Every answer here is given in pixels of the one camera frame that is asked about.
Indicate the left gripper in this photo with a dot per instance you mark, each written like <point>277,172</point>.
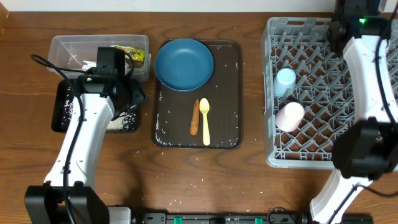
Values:
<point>140,95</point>

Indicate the dark blue plate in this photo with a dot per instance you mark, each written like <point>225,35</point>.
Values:
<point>184,64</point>

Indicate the yellow plastic spoon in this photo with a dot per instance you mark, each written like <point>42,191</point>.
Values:
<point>204,109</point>

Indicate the pink cup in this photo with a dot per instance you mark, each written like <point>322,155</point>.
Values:
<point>289,117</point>

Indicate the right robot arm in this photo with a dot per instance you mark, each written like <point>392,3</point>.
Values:
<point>368,149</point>

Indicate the white rice pile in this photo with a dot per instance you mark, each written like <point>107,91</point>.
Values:
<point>126,122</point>

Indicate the grey dishwasher rack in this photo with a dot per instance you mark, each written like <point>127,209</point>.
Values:
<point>323,87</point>

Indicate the light blue cup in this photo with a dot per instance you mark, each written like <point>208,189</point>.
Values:
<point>284,81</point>

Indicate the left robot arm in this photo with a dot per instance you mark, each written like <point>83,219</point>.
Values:
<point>67,194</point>

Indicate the orange carrot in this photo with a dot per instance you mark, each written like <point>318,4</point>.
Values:
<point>194,125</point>

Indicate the yellow snack wrapper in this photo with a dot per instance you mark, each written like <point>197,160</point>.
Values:
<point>136,54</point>

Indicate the clear plastic bin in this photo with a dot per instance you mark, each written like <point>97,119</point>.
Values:
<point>69,51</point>

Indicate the white tissue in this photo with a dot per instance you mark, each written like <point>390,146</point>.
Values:
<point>88,64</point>

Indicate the dark brown serving tray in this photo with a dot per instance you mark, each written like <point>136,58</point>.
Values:
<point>224,90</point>

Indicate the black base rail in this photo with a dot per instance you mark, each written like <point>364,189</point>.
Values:
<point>217,218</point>

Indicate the black rectangular tray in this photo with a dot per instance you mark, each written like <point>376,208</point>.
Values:
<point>62,90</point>

